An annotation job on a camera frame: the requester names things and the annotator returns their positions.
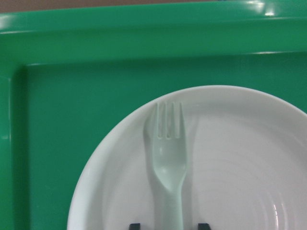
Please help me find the pale mint plastic fork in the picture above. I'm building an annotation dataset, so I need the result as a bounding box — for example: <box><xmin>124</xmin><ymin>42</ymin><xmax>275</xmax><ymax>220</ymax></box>
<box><xmin>143</xmin><ymin>102</ymin><xmax>188</xmax><ymax>230</ymax></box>

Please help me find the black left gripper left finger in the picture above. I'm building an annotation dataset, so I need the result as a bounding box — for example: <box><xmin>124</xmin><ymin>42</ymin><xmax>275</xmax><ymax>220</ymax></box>
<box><xmin>129</xmin><ymin>223</ymin><xmax>141</xmax><ymax>230</ymax></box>

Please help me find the green plastic tray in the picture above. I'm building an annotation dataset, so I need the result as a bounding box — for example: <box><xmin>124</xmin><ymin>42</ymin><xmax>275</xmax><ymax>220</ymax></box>
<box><xmin>0</xmin><ymin>0</ymin><xmax>307</xmax><ymax>230</ymax></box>

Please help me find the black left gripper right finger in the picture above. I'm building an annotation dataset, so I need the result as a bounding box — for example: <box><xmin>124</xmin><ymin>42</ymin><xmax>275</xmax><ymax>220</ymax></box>
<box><xmin>197</xmin><ymin>223</ymin><xmax>211</xmax><ymax>230</ymax></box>

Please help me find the white round plate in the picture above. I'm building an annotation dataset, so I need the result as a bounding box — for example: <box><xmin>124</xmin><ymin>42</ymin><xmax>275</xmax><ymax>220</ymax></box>
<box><xmin>67</xmin><ymin>86</ymin><xmax>307</xmax><ymax>230</ymax></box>

